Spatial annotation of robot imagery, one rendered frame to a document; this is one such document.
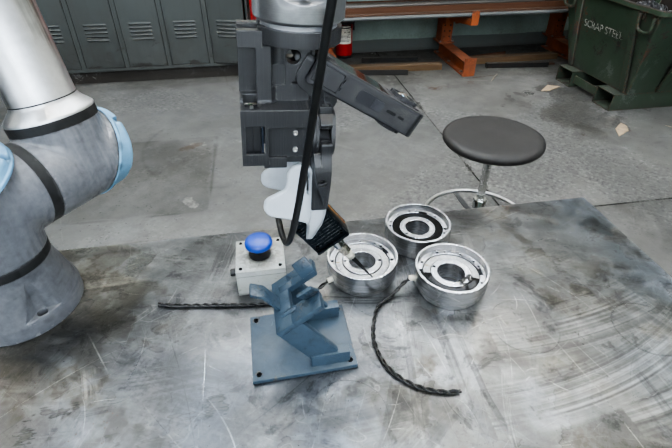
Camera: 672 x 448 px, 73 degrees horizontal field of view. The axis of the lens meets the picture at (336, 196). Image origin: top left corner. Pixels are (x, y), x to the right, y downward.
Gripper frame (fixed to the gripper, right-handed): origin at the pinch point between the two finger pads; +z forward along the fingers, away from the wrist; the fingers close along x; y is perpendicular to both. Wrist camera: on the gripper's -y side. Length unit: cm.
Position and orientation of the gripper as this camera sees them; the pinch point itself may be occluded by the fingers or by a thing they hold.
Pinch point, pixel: (314, 218)
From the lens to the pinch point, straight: 48.8
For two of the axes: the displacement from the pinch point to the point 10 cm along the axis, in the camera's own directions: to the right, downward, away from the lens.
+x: 1.8, 5.5, -8.2
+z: -0.7, 8.4, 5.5
